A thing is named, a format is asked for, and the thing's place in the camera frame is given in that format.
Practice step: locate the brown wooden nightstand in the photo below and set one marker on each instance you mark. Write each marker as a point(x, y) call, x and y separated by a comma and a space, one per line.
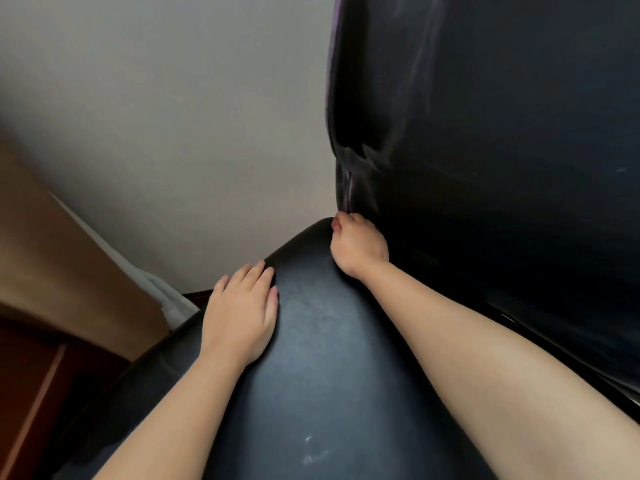
point(25, 384)

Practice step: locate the person's left hand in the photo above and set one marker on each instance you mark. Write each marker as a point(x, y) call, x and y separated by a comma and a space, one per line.
point(240, 319)

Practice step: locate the person's right hand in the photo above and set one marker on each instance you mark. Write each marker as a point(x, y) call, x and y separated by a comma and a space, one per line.
point(360, 247)

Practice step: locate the dark wooden baseboard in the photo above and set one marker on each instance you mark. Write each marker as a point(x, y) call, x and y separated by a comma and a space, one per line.
point(197, 296)

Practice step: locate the person's left forearm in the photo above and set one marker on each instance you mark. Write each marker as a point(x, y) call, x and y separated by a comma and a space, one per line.
point(175, 424)

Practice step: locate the white sheer curtain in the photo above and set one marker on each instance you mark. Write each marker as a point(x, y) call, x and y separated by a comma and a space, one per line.
point(170, 304)

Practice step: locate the beige curtain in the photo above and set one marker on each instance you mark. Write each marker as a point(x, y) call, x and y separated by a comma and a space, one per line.
point(60, 269)

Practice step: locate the black leather chair backrest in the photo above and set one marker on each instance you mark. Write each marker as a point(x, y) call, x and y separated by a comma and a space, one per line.
point(500, 144)

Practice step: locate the person's right forearm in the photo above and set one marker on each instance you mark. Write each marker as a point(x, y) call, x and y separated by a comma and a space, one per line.
point(500, 369)

